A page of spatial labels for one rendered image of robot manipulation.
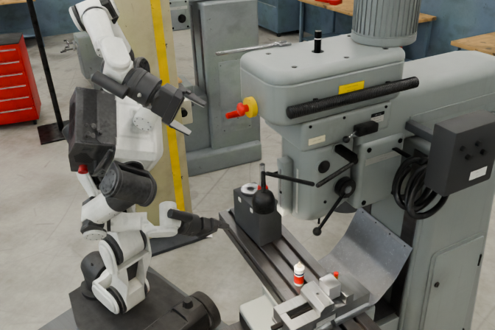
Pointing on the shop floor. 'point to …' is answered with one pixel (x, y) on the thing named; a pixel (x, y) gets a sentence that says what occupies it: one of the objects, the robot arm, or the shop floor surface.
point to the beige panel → (166, 57)
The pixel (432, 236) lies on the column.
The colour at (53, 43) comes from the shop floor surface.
